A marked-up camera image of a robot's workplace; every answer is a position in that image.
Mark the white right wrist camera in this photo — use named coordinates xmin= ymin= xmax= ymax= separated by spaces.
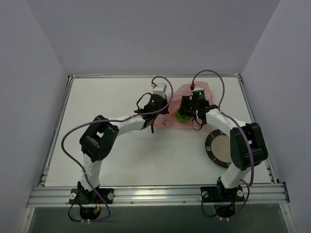
xmin=190 ymin=83 xmax=204 ymax=92

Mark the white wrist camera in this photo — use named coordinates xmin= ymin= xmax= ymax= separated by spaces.
xmin=152 ymin=83 xmax=167 ymax=98
xmin=190 ymin=83 xmax=204 ymax=92

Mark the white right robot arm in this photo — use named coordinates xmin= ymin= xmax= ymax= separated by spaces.
xmin=178 ymin=89 xmax=268 ymax=200

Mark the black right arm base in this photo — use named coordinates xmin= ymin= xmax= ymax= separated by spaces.
xmin=200 ymin=178 xmax=245 ymax=221

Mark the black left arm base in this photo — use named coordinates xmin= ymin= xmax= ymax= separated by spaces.
xmin=68 ymin=182 xmax=115 ymax=223

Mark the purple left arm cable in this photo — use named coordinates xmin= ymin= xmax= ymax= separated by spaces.
xmin=61 ymin=76 xmax=174 ymax=223

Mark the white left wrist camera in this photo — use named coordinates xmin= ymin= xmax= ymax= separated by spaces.
xmin=152 ymin=83 xmax=167 ymax=98

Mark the green fake fruit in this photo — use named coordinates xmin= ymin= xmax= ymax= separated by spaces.
xmin=175 ymin=109 xmax=190 ymax=123

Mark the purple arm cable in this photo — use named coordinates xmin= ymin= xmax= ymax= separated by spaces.
xmin=61 ymin=76 xmax=174 ymax=223
xmin=191 ymin=69 xmax=256 ymax=216

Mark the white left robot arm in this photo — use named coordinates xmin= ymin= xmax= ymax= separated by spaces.
xmin=79 ymin=108 xmax=168 ymax=203

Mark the pink floral plastic bag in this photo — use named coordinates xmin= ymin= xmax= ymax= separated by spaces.
xmin=153 ymin=82 xmax=214 ymax=130

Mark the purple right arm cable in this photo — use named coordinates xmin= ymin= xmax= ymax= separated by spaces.
xmin=191 ymin=69 xmax=256 ymax=216

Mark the dark rimmed beige plate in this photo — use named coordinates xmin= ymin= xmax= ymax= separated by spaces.
xmin=205 ymin=130 xmax=232 ymax=169

